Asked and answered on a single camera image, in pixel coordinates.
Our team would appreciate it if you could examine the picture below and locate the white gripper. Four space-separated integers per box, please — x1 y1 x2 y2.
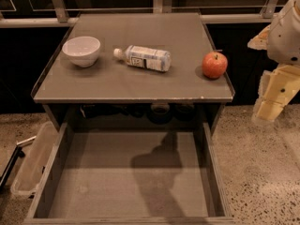
247 0 300 123

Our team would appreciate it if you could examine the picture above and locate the blue labelled plastic bottle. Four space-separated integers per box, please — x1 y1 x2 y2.
113 45 172 72

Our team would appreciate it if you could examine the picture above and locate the grey cabinet with top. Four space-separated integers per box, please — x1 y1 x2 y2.
30 12 236 136

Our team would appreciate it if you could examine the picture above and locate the open grey top drawer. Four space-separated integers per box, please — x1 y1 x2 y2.
24 123 234 225

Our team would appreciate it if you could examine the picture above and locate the red apple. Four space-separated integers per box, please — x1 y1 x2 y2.
202 52 228 79

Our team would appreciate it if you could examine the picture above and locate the white ceramic bowl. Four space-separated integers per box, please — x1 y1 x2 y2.
62 37 100 68

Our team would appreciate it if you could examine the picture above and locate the black flat object on floor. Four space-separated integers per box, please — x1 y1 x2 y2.
0 136 36 191

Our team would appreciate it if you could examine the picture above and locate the clear plastic bin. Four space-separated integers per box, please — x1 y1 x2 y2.
10 122 58 197

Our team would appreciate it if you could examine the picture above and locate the metal railing frame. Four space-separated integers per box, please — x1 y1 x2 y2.
0 0 288 27

